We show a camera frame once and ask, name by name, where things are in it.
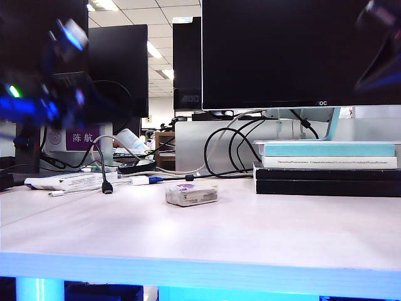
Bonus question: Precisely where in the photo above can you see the ceiling light panel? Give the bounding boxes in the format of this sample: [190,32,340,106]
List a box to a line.
[86,0,118,12]
[156,68,175,81]
[147,40,164,60]

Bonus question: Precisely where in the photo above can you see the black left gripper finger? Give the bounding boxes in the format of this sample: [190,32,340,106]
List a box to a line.
[83,83,123,125]

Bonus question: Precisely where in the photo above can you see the white desk partition panel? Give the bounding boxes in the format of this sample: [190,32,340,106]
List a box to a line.
[174,106,401,172]

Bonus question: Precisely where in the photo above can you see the white book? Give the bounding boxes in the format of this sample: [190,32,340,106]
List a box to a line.
[261,156,398,170]

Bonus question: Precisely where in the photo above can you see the white purple tissue packet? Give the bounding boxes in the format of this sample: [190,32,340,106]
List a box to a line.
[165,183,218,207]

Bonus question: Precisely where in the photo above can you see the black cable with ferrite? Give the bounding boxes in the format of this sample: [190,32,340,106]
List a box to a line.
[162,171,254,183]

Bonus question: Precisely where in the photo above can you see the purple name sign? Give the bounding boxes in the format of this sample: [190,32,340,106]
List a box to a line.
[43,123,113,153]

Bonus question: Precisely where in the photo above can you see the narrow black AOC monitor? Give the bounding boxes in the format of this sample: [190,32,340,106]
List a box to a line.
[172,17,203,110]

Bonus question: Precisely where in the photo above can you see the black HDMI cable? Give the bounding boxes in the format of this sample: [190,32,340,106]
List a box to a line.
[39,143,114,194]

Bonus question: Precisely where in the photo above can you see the white adapter with blue plug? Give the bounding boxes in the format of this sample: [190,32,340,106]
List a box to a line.
[129,175,164,186]

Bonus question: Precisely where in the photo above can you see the light blue monitor stand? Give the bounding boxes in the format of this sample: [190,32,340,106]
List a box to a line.
[253,106,342,144]

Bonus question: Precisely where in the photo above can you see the teal book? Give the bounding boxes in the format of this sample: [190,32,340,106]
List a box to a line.
[253,140,396,157]

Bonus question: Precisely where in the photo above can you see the large black AOC monitor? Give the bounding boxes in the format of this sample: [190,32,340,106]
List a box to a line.
[202,0,401,110]

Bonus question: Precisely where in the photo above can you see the white monitor cable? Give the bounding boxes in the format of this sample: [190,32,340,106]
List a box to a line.
[155,109,267,176]

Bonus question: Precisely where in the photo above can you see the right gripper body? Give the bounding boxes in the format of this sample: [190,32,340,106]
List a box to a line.
[383,15,401,57]

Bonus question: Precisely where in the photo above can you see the dark bin under table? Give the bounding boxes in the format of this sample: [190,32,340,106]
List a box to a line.
[64,280,144,301]

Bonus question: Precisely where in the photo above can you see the white USB cable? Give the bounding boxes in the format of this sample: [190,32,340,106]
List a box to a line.
[48,180,132,198]

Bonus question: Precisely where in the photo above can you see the white table leg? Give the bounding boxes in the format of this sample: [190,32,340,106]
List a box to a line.
[15,277,65,301]

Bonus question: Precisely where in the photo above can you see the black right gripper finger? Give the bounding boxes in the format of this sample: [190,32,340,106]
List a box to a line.
[355,40,401,94]

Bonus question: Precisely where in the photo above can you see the wooden cabinet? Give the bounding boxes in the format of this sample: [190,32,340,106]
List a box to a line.
[155,131,176,172]

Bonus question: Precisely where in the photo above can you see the thin white arched cable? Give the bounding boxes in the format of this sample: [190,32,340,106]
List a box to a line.
[90,134,148,167]

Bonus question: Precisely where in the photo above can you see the thick black monitor cable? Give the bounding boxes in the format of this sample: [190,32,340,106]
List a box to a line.
[289,108,320,139]

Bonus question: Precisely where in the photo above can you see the white plastic bottle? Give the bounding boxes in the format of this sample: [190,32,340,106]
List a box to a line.
[114,128,151,154]

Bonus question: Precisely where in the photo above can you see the black looped cable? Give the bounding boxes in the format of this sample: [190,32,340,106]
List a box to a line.
[204,127,261,179]
[228,120,263,172]

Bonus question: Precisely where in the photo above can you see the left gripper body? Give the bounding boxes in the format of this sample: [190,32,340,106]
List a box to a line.
[41,71,95,125]

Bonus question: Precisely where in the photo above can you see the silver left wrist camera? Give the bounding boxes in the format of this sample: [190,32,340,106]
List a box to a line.
[46,18,89,63]

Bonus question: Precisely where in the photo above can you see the black monitor with ring stand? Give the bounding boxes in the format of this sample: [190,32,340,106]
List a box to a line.
[88,24,149,135]

